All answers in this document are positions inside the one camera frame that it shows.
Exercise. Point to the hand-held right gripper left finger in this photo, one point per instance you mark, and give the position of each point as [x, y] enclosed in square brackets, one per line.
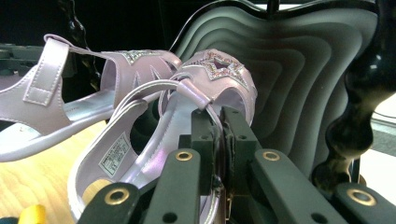
[207, 149]

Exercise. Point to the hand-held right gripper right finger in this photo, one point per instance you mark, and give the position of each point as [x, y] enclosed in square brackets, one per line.
[241, 146]

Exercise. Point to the purple sandal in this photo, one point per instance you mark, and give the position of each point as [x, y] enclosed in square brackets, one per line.
[218, 77]
[40, 109]

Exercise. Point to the red and black shoe rack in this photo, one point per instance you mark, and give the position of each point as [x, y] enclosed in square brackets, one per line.
[311, 77]

